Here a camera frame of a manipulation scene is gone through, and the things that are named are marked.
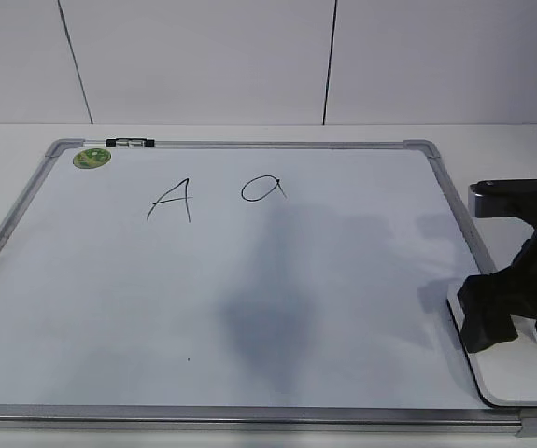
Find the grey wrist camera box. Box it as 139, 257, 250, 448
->
468, 178, 537, 223

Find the round green sticker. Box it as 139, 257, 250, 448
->
72, 147, 111, 170

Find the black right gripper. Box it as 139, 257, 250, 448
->
458, 226, 537, 354

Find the white whiteboard with grey frame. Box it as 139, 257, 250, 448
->
0, 139, 537, 437

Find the white whiteboard eraser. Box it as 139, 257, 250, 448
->
445, 279, 537, 408

